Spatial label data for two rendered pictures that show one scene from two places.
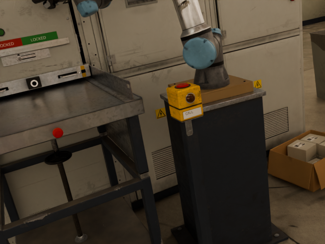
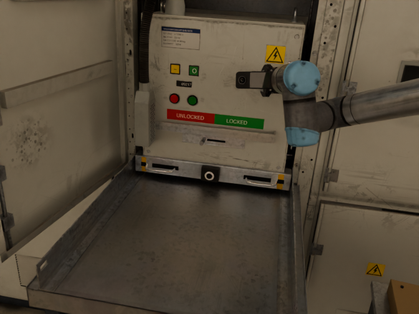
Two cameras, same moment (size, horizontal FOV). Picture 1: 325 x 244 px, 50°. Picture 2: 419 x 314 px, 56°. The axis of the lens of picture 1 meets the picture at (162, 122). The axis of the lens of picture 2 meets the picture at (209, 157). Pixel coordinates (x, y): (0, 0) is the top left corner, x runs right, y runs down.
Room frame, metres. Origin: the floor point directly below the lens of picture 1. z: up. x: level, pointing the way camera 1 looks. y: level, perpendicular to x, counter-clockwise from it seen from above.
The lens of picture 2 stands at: (0.59, -0.05, 1.49)
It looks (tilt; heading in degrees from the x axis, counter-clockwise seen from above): 24 degrees down; 30
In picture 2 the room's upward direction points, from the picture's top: 3 degrees clockwise
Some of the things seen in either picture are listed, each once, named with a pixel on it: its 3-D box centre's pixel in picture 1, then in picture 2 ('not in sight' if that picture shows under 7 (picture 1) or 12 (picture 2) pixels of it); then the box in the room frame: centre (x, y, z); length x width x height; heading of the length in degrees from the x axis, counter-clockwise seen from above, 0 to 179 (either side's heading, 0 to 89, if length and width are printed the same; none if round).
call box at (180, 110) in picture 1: (184, 101); not in sight; (1.05, -0.08, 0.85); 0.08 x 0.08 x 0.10; 22
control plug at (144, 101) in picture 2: not in sight; (145, 116); (1.50, 0.73, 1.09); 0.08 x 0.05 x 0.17; 22
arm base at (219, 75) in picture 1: (210, 73); not in sight; (1.43, -0.23, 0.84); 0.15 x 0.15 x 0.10
